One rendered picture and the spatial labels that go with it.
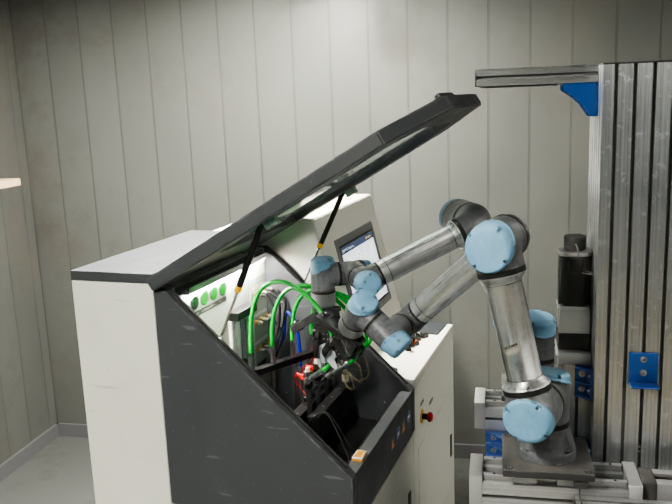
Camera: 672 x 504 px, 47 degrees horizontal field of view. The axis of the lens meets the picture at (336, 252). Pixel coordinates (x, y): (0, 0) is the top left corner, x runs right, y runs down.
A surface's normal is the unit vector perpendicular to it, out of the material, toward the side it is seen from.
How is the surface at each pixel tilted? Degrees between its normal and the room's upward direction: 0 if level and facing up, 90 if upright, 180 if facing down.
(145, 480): 90
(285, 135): 90
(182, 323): 90
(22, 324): 90
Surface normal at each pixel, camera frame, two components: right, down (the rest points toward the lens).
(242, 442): -0.33, 0.20
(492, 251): -0.51, 0.06
